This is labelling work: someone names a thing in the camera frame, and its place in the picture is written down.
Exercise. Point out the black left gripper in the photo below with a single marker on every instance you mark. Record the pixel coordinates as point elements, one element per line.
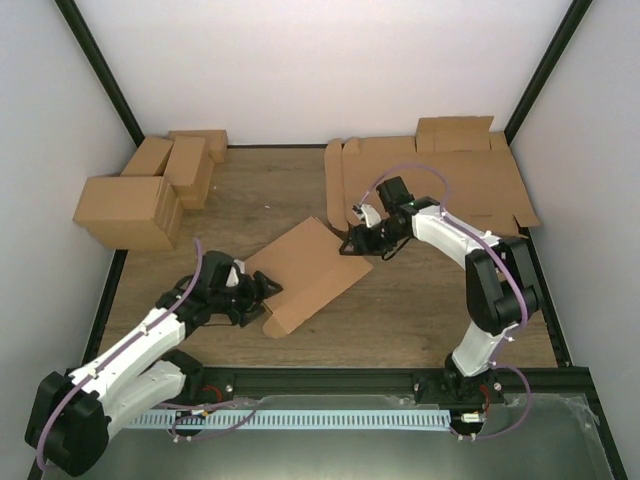
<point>262,294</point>

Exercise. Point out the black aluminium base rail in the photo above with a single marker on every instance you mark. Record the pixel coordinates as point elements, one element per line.
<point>424,386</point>

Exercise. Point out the stack of flat cardboard blanks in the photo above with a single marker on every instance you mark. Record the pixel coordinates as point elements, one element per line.
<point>458,161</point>

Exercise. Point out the small folded cardboard box rear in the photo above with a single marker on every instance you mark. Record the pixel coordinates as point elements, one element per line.
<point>216,140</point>

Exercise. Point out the light blue slotted cable duct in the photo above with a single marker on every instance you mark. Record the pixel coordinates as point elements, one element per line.
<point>412,420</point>

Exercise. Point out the large folded cardboard box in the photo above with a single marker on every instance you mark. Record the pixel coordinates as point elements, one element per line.
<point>130,213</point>

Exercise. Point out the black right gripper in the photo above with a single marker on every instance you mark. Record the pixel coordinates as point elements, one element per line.
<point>362,243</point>

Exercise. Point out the brown cardboard box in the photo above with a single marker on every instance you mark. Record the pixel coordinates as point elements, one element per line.
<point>306,262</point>

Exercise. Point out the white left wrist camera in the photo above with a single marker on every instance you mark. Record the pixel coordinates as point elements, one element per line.
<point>233,278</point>

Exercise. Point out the black left frame post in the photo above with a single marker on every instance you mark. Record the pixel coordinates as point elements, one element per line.
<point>85,39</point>

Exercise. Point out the black frame post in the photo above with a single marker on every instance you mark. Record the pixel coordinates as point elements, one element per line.
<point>553,53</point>
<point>85,39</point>

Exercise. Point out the black right frame post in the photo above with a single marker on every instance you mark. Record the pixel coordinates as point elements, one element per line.
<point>553,53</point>

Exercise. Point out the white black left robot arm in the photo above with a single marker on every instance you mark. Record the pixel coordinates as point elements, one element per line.
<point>75,415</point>

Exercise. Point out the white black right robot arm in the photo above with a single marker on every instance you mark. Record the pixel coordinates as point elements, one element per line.
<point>502,289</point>

